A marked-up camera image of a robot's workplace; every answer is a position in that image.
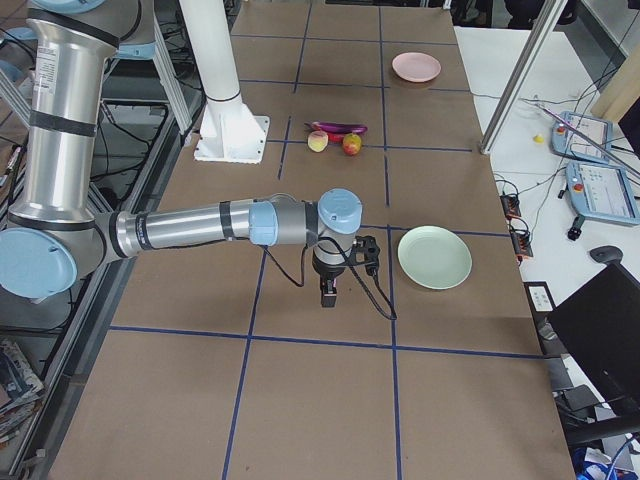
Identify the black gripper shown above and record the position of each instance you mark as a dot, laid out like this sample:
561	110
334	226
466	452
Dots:
327	276

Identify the red yellow mango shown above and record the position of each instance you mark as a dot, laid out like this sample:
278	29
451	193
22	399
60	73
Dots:
351	144

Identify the yellow pink peach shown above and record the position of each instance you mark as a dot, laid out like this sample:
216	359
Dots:
317	141

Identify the purple eggplant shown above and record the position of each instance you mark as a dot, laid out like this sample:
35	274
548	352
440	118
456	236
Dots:
338	128

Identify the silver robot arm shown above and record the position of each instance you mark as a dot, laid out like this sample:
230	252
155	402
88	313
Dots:
52	239

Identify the light green plate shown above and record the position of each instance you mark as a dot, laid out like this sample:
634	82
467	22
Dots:
434	257

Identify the orange circuit board lower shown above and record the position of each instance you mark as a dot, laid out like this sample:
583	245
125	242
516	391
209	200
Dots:
521	242

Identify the orange circuit board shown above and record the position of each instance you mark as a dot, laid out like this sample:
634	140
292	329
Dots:
521	242
511	206

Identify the orange circuit board upper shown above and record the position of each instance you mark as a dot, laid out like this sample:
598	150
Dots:
511	206

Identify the white label card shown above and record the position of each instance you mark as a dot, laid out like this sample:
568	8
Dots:
540	297

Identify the pink plate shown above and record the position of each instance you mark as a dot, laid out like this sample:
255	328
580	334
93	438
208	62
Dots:
416	67

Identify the black monitor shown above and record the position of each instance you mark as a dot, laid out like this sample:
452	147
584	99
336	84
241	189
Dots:
599	327

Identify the black computer mouse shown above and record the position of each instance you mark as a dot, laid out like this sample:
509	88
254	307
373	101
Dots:
607	254

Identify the upper teach pendant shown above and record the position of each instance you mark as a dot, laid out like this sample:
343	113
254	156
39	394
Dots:
582	137

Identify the teach pendant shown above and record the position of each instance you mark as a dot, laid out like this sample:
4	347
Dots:
582	137
601	192

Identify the lower teach pendant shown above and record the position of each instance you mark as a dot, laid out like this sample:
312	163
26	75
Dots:
601	192

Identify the stack of magazines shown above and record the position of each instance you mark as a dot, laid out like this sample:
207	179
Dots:
21	390

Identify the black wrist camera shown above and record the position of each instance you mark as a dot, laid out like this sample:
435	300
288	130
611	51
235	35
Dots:
365	252

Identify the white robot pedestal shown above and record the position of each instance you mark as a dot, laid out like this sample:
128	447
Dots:
229	132

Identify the aluminium frame post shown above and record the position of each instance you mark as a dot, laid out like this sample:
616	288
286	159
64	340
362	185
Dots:
541	17

